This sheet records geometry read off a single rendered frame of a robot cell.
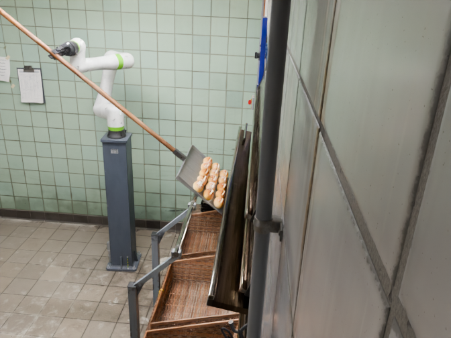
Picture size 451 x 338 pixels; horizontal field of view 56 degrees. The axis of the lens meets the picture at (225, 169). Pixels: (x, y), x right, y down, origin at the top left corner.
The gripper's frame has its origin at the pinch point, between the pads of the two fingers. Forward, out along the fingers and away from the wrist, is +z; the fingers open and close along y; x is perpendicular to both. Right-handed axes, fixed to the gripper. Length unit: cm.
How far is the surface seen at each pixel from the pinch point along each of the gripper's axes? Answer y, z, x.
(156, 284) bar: 61, 42, -135
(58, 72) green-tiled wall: 63, -120, 22
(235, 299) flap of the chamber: -35, 146, -126
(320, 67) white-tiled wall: -109, 228, -77
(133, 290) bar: 33, 90, -114
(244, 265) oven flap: -42, 137, -124
